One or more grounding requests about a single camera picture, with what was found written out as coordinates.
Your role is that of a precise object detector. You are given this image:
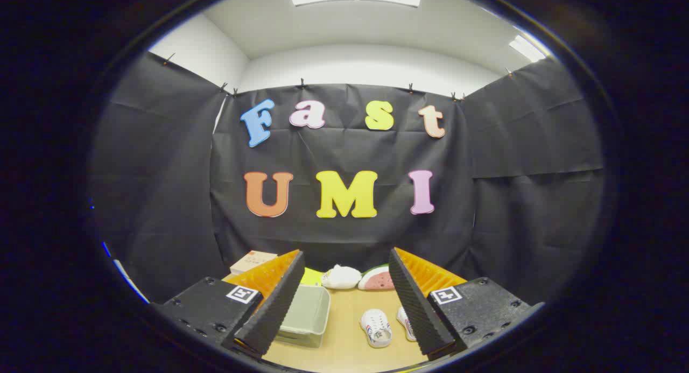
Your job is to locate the watermelon slice plush toy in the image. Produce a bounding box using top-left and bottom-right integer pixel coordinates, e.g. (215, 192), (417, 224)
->
(358, 264), (396, 292)

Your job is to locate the pale fabric storage box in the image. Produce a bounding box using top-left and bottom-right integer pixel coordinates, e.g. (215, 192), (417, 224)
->
(276, 285), (332, 349)

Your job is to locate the white plush toy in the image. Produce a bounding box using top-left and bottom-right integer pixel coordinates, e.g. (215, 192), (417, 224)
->
(321, 264), (362, 290)

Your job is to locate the white canvas shoe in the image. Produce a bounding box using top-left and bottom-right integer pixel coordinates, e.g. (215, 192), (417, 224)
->
(396, 306), (418, 342)
(360, 308), (393, 348)

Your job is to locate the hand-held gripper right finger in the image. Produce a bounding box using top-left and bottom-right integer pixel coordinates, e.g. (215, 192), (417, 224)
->
(388, 248), (544, 362)

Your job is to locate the beige book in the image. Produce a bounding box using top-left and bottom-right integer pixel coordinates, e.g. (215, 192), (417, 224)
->
(230, 250), (278, 276)

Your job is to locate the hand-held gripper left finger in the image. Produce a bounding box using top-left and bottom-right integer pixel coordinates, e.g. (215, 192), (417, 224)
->
(152, 249), (306, 360)

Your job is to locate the row of small black clips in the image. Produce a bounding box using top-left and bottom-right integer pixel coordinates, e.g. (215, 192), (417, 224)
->
(163, 53), (515, 102)

